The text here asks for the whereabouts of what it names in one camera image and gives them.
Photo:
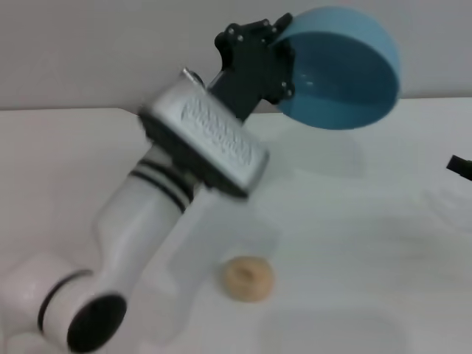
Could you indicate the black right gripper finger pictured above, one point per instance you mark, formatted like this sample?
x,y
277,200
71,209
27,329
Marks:
x,y
461,167

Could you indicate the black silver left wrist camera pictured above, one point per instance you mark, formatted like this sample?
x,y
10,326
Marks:
x,y
214,140

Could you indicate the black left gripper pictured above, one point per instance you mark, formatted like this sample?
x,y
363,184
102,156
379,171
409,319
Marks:
x,y
250,66

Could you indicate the blue bowl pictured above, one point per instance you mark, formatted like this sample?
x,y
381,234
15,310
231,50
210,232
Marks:
x,y
350,81

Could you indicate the beige egg yolk pastry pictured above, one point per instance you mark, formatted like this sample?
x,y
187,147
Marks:
x,y
247,280

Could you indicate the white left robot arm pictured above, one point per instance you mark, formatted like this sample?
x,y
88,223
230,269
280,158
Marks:
x,y
136,228

